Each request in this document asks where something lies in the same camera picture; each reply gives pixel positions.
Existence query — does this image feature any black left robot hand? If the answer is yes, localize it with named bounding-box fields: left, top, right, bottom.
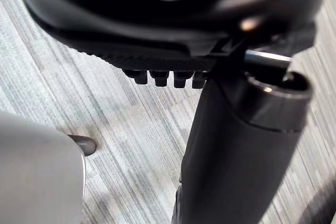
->
left=15, top=0, right=331, bottom=224

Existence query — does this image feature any dark robot foot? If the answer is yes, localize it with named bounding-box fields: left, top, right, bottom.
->
left=67, top=134, right=97, bottom=157

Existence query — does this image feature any silver robot leg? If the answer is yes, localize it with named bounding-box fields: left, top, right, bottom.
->
left=0, top=110, right=86, bottom=224

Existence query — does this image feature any black cable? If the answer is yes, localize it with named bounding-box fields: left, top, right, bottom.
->
left=296, top=188, right=336, bottom=224

